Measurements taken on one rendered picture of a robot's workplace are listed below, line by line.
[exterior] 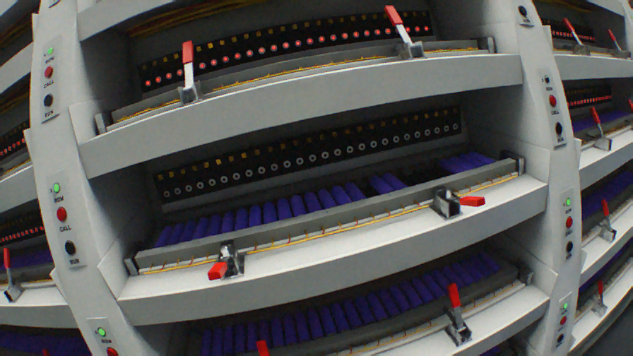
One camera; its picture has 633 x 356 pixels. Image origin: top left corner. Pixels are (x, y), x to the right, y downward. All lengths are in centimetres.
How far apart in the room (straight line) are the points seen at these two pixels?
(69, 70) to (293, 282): 39
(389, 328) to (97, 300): 40
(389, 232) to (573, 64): 46
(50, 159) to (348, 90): 38
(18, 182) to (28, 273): 19
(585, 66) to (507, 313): 47
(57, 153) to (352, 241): 39
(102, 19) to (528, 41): 61
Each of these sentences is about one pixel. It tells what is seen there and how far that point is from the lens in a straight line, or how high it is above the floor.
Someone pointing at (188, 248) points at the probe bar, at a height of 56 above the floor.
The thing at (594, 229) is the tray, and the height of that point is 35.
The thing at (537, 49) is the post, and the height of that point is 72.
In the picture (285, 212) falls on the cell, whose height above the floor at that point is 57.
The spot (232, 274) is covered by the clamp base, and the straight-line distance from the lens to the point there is 35.
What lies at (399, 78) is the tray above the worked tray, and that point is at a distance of 36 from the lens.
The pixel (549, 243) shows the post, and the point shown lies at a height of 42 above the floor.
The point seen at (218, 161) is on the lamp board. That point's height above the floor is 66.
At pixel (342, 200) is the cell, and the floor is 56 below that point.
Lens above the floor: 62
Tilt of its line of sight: 3 degrees down
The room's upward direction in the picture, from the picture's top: 13 degrees counter-clockwise
